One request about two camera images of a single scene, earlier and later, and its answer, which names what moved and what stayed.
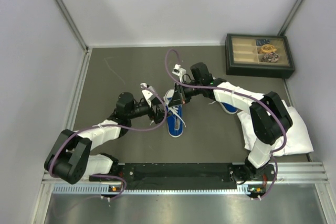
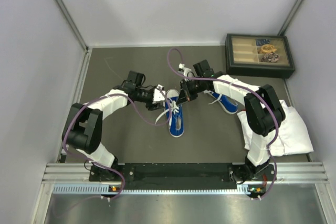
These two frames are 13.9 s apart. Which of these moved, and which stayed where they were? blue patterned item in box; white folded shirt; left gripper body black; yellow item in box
Moved: left gripper body black
Stayed: yellow item in box; white folded shirt; blue patterned item in box
